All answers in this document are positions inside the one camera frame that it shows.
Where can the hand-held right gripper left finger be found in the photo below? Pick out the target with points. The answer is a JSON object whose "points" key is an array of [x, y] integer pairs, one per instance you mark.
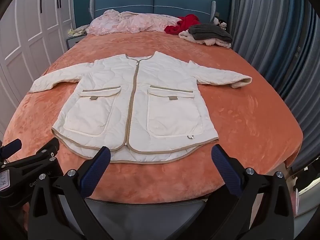
{"points": [[98, 171]]}

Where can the pink duvet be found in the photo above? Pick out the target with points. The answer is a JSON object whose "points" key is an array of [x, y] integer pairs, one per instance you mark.
{"points": [[135, 22]]}

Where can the orange plush blanket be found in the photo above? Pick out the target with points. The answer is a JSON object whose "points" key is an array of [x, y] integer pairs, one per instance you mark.
{"points": [[250, 130]]}

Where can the white quilted jacket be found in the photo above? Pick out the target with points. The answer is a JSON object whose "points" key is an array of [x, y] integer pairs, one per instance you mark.
{"points": [[160, 92]]}

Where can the grey nightstand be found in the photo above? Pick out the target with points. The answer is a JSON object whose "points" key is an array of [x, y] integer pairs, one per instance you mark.
{"points": [[73, 42]]}

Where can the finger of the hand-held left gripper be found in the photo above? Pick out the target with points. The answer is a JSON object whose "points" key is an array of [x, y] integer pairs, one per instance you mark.
{"points": [[13, 145], [46, 152]]}

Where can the white wardrobe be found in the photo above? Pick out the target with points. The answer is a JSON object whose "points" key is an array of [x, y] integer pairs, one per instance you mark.
{"points": [[30, 42]]}

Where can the red cloth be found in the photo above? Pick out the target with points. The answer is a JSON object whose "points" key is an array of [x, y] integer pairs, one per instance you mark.
{"points": [[186, 22]]}

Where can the pale yellow cloth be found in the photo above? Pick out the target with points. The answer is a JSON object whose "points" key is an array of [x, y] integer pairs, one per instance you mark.
{"points": [[77, 31]]}

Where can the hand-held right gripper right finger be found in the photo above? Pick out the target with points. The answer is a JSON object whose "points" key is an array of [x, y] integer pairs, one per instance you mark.
{"points": [[225, 171]]}

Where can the grey blue curtain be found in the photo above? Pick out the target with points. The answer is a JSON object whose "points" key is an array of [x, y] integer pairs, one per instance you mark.
{"points": [[275, 42]]}

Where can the blue bed headboard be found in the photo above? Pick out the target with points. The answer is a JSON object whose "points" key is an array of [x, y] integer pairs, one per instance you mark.
{"points": [[175, 2]]}

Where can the cream fluffy cloth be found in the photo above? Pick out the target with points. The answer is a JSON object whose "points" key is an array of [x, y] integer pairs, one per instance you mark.
{"points": [[212, 42]]}

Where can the grey knitted cloth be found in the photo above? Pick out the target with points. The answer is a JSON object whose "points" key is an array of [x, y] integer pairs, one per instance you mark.
{"points": [[210, 32]]}

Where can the black and white plush toy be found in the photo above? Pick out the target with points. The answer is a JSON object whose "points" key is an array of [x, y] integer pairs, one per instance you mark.
{"points": [[220, 23]]}

